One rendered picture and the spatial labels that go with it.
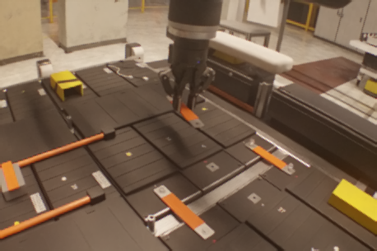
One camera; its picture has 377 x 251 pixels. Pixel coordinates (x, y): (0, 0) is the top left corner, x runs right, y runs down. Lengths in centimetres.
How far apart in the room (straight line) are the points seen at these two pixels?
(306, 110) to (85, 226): 62
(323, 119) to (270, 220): 35
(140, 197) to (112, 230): 11
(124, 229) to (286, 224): 30
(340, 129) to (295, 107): 15
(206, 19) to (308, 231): 45
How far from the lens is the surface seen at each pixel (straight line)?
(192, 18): 53
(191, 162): 63
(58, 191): 57
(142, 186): 57
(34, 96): 96
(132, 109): 80
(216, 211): 55
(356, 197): 65
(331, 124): 77
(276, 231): 54
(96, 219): 50
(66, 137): 71
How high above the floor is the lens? 140
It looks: 31 degrees down
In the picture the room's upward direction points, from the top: 7 degrees clockwise
